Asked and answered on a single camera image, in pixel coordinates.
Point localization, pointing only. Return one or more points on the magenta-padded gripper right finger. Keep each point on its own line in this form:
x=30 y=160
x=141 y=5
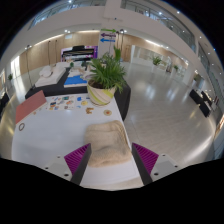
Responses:
x=146 y=159

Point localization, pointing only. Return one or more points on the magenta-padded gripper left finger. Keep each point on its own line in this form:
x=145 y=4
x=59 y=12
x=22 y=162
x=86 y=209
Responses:
x=77 y=159

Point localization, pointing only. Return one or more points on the beige knitted towel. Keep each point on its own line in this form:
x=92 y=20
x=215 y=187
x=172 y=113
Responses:
x=106 y=143

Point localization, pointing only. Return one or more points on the small wooden figure piece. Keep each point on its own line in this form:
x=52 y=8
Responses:
x=89 y=110

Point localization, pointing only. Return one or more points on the round wooden disc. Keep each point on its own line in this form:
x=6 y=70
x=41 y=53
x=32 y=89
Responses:
x=107 y=112

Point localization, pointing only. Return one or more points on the black display platform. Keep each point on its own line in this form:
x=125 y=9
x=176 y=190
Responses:
x=122 y=98

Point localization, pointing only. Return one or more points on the potted plant in striped pot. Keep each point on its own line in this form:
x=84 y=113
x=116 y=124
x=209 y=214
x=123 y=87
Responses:
x=100 y=95

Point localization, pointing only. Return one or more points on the flat pink board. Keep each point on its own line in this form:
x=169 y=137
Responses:
x=29 y=106

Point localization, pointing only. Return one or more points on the blue mat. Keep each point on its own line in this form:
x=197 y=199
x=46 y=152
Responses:
x=75 y=81

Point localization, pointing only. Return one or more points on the group of black chairs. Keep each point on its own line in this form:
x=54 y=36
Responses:
x=200 y=101

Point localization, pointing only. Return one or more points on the black piano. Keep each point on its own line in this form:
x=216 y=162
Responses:
x=80 y=51

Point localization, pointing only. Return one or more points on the white pillar with arrow signs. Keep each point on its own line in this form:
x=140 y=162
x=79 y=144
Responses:
x=108 y=41

